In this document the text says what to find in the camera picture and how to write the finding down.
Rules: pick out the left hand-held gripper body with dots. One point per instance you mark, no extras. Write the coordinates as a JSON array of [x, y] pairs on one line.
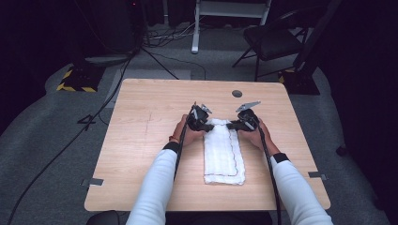
[[197, 117]]

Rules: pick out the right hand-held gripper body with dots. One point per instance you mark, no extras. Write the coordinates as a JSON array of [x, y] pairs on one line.
[[248, 118]]

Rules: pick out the white cloth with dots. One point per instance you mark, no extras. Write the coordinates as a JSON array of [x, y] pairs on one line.
[[222, 153]]

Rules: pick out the person's left hand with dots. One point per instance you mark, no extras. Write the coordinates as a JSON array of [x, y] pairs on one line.
[[187, 134]]

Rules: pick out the person's right hand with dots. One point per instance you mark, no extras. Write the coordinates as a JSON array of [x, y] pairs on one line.
[[261, 137]]

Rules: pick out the dark round table grommet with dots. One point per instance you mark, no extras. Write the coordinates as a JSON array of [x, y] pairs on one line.
[[237, 93]]

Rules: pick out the black yellow striped stand base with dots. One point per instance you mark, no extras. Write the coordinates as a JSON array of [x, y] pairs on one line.
[[79, 79], [298, 82]]

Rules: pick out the black folding chair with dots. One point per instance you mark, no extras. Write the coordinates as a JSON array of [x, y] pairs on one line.
[[272, 40]]

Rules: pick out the grey tape piece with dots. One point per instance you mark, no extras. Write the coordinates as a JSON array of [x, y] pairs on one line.
[[94, 182], [317, 175]]

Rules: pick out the person's dark clothing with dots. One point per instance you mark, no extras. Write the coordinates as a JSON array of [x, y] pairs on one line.
[[219, 218]]

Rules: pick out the small black floor object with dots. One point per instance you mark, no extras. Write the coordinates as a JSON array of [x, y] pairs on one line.
[[341, 151]]

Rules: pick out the black slanted stand pole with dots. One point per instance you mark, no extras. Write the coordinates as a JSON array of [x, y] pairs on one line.
[[316, 34]]

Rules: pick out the black computer tower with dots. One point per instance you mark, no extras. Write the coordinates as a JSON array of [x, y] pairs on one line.
[[120, 25]]

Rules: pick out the black round seat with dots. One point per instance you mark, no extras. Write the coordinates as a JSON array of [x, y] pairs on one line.
[[104, 218]]

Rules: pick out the white metal desk frame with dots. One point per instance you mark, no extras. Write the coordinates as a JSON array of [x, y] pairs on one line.
[[228, 9]]

